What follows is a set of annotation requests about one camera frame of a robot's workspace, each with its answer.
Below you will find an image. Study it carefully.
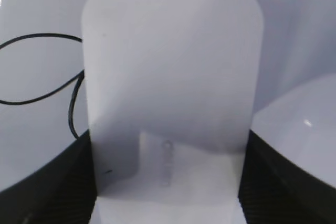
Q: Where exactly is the white board eraser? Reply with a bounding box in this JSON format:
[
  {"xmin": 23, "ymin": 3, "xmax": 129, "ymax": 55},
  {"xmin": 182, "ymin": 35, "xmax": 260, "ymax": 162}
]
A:
[{"xmin": 82, "ymin": 0, "xmax": 264, "ymax": 223}]

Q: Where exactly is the white board with grey frame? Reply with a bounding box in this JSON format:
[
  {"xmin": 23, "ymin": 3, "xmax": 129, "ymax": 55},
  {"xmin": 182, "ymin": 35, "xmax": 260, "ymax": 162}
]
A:
[{"xmin": 1, "ymin": 0, "xmax": 335, "ymax": 189}]

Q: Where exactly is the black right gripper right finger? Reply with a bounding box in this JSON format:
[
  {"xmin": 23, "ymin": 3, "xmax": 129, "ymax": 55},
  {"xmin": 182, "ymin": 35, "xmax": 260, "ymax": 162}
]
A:
[{"xmin": 237, "ymin": 72, "xmax": 336, "ymax": 224}]

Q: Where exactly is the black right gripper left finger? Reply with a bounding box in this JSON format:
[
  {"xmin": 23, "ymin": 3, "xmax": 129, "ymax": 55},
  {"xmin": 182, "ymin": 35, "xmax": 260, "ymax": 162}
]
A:
[{"xmin": 1, "ymin": 131, "xmax": 97, "ymax": 223}]

